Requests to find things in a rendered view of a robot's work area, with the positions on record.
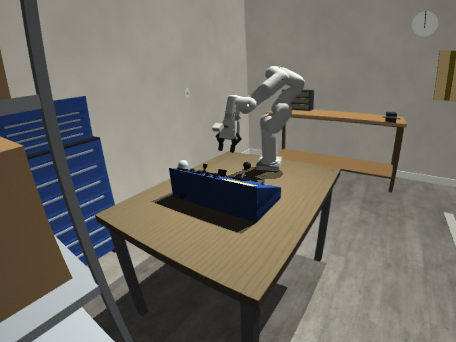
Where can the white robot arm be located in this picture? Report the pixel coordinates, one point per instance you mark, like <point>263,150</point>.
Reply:
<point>278,78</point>

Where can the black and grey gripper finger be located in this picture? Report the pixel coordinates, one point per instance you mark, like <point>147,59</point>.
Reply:
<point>220,141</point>
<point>232,148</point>

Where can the blue console panel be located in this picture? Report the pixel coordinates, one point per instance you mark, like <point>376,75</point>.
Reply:
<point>235,196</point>

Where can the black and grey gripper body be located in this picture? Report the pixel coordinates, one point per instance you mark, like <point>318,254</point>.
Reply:
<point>230,132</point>

